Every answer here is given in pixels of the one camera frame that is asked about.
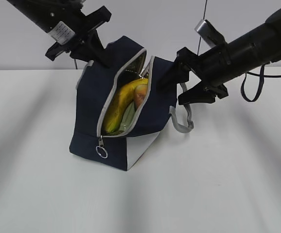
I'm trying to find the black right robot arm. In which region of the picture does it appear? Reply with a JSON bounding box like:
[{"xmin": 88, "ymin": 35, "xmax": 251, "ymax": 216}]
[{"xmin": 157, "ymin": 9, "xmax": 281, "ymax": 105}]

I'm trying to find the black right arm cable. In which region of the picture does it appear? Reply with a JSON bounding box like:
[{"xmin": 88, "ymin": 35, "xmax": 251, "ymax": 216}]
[{"xmin": 240, "ymin": 62, "xmax": 281, "ymax": 102}]

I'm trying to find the navy and white lunch bag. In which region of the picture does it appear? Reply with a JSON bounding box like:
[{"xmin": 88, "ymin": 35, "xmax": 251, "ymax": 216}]
[{"xmin": 69, "ymin": 36, "xmax": 193, "ymax": 171}]

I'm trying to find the brown bread roll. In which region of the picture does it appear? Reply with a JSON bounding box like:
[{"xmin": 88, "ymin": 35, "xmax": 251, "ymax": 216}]
[{"xmin": 134, "ymin": 84, "xmax": 148, "ymax": 109}]

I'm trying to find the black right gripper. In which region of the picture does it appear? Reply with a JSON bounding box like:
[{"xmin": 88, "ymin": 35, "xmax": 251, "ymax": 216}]
[{"xmin": 157, "ymin": 47, "xmax": 228, "ymax": 105}]

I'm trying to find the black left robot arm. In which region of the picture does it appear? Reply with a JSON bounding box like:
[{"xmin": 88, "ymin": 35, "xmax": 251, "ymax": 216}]
[{"xmin": 10, "ymin": 0, "xmax": 112, "ymax": 67}]

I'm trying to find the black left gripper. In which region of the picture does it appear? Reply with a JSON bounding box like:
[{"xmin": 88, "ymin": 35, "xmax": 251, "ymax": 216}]
[{"xmin": 45, "ymin": 6, "xmax": 114, "ymax": 68}]

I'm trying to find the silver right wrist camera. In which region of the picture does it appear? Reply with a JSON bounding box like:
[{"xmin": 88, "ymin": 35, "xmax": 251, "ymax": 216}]
[{"xmin": 194, "ymin": 19, "xmax": 226, "ymax": 49}]

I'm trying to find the yellow banana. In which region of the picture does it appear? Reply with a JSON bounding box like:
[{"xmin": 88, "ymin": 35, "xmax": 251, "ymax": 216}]
[{"xmin": 103, "ymin": 78, "xmax": 148, "ymax": 133}]

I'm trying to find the green lidded glass container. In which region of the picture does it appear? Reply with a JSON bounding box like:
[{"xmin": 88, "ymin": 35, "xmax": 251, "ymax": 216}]
[{"xmin": 111, "ymin": 101, "xmax": 136, "ymax": 135}]

